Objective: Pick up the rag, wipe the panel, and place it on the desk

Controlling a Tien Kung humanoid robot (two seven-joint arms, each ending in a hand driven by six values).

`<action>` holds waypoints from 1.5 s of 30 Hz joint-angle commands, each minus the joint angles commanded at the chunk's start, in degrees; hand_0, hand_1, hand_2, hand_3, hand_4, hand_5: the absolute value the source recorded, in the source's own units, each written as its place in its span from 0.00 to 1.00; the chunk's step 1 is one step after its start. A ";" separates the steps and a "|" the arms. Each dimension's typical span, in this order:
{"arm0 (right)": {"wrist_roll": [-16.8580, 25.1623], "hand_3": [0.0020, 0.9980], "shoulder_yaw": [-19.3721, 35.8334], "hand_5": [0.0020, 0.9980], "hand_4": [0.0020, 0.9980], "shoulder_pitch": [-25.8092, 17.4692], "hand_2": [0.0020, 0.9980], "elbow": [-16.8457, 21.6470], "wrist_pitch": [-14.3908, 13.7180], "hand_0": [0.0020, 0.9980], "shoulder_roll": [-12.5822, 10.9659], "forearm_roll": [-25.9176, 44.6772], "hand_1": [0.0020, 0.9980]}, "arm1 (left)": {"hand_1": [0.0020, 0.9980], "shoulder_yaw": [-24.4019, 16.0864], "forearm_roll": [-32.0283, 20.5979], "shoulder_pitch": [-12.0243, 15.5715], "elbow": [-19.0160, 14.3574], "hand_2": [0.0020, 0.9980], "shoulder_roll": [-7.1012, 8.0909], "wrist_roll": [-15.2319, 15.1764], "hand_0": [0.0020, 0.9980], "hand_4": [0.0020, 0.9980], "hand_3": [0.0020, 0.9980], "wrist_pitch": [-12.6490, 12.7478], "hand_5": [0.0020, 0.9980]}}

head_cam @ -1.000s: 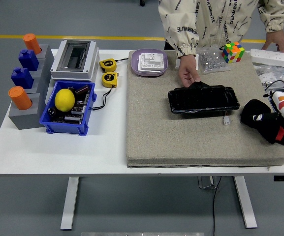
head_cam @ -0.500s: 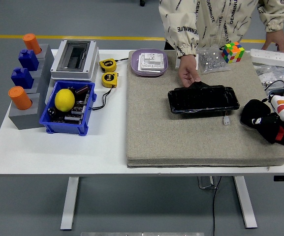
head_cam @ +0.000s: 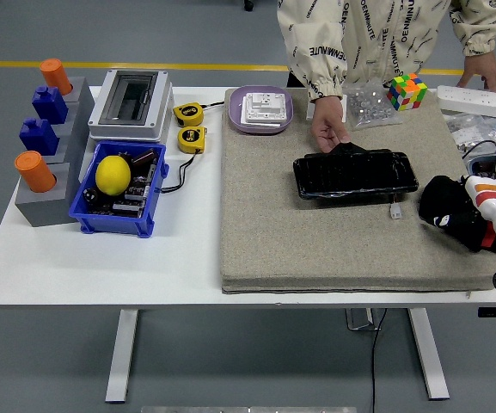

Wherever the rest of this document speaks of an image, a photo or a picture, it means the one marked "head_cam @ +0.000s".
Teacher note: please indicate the person's left hand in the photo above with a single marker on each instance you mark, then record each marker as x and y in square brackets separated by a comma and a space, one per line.
[481, 69]

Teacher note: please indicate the person's right hand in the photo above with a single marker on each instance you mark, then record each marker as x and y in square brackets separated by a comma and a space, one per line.
[327, 120]

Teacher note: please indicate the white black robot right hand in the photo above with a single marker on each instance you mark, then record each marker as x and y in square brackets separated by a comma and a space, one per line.
[488, 198]

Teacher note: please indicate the black rag with red tag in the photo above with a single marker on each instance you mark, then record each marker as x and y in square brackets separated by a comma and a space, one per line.
[441, 193]

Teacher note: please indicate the glossy black panel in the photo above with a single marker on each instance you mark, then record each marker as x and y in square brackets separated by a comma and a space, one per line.
[350, 174]

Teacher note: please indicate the person's right forearm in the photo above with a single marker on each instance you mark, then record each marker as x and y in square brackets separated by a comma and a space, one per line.
[316, 73]

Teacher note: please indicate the person's left forearm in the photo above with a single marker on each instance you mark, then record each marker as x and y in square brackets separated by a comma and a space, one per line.
[479, 30]

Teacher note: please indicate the black table control panel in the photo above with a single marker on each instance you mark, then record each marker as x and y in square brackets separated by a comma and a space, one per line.
[488, 312]

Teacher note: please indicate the dark circuit board on plate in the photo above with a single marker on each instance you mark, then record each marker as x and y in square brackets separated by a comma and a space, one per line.
[486, 168]

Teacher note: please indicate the white power strip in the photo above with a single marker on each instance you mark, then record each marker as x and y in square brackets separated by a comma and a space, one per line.
[479, 101]

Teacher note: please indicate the light blue plate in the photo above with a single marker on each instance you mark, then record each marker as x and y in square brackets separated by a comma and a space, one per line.
[470, 165]

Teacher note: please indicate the clear bag of metal parts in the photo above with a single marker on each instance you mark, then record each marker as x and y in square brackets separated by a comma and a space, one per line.
[368, 109]

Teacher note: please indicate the clear plastic bag of parts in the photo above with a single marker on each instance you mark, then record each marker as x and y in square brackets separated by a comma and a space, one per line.
[467, 129]

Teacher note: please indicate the colourful puzzle cube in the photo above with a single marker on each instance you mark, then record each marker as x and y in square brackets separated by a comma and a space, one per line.
[406, 92]

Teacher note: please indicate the purple tray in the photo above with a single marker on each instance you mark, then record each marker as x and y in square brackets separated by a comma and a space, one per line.
[235, 118]

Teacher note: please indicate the small white connector plug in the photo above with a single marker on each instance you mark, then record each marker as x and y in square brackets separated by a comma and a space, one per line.
[396, 211]

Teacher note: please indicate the person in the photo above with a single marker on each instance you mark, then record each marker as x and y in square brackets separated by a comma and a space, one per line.
[372, 34]

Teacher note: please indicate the grey-brown mat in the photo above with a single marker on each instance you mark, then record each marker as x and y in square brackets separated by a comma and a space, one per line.
[316, 241]

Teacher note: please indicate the yellow tape measure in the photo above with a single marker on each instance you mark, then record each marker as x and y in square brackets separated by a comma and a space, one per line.
[191, 139]
[187, 114]

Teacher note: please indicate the black chair wheel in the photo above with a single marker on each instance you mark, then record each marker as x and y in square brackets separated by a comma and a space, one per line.
[249, 4]

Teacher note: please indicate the white table leg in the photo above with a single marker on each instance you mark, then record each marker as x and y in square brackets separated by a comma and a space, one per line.
[120, 357]
[430, 357]

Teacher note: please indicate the dark brown capacitor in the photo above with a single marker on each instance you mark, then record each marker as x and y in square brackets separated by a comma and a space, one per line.
[143, 157]

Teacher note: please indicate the dark circuit boards in bin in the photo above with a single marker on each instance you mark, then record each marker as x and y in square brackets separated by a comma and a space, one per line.
[136, 191]

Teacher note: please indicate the yellow lemon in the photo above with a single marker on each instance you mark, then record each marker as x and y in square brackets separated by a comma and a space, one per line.
[112, 174]

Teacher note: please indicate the grey electrical box clear window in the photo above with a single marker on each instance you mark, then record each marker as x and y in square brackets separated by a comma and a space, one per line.
[101, 125]

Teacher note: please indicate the blue plastic bin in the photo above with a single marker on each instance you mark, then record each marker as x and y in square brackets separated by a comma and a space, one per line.
[110, 221]

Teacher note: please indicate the orange cylinder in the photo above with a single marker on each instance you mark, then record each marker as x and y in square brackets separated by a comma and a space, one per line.
[56, 75]
[34, 172]

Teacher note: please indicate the blue notched block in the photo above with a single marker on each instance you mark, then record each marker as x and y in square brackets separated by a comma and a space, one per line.
[39, 137]
[50, 105]

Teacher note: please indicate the grey stepped block holder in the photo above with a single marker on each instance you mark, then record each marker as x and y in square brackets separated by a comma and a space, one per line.
[45, 211]

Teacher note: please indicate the white wall socket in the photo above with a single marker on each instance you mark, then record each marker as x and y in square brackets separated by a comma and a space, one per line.
[265, 107]

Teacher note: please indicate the metal bracket under table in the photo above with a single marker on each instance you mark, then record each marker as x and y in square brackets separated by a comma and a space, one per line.
[359, 320]

